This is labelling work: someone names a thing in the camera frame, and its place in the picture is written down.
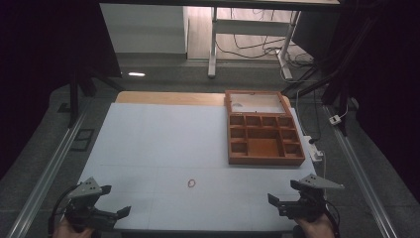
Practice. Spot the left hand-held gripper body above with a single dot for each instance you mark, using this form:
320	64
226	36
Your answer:
82	205

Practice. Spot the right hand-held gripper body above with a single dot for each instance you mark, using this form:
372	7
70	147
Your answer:
310	201

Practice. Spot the wooden compartment box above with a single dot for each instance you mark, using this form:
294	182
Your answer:
264	158

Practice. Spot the red rubber band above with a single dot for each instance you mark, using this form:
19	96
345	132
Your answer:
188	183

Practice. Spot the person's right hand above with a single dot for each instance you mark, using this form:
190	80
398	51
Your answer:
313	229

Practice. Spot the person's left hand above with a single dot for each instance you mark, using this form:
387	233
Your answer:
66	232

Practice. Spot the white power strip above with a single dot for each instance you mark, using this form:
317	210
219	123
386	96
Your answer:
313	148

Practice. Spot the white table cover sheet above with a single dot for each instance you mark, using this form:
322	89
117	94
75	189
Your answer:
158	139

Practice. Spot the small black floor plate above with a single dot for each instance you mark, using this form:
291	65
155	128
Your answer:
64	108

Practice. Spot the black tripod stand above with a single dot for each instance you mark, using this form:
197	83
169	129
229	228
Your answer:
74	99
330	79

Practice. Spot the black curtain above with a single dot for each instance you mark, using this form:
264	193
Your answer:
43	66
386	82

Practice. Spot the white cabinet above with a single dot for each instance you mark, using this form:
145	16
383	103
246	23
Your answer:
145	29

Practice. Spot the aluminium floor rail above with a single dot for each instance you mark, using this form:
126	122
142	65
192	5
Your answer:
360	178
46	175

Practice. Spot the black floor frame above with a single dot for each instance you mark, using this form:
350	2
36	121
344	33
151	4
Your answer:
82	140

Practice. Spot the white desk frame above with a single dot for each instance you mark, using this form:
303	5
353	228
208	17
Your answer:
251	27

